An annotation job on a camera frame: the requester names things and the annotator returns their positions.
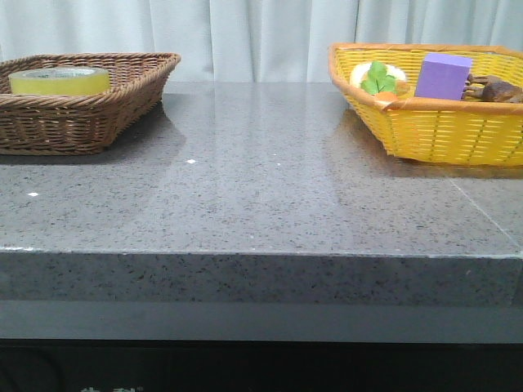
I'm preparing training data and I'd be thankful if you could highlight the yellow packing tape roll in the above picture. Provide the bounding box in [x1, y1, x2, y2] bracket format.
[8, 66, 110, 96]

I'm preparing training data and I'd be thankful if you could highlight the white curtain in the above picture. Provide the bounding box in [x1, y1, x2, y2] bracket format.
[1, 1, 522, 82]

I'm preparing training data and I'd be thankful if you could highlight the green leaf toy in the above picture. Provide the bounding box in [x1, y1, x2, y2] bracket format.
[360, 61, 396, 95]

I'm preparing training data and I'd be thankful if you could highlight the orange carrot toy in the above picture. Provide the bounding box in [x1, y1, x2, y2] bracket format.
[374, 81, 410, 100]

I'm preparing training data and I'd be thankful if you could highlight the yellow woven basket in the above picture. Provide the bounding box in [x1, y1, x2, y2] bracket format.
[329, 42, 522, 167]

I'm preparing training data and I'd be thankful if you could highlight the purple foam block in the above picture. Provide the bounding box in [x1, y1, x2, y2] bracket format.
[414, 52, 473, 100]

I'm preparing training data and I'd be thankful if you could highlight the brown wicker basket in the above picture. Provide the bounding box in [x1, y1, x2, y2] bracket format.
[1, 52, 181, 155]

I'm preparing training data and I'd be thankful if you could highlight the brown wooden animal figure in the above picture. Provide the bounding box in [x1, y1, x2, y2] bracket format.
[463, 74, 522, 104]

